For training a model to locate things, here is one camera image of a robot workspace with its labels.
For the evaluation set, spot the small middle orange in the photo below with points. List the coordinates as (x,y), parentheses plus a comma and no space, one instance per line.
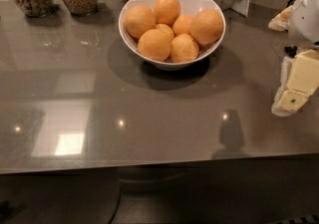
(182,24)

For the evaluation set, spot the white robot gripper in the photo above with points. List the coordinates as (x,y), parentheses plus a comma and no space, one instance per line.
(306,15)

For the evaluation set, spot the orange at bowl top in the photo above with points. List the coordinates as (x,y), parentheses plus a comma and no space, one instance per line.
(166,11)

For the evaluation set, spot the white ceramic bowl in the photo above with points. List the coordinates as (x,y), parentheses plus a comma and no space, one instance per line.
(188,7)

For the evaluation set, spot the small hidden centre orange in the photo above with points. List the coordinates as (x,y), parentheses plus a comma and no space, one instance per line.
(167,29)

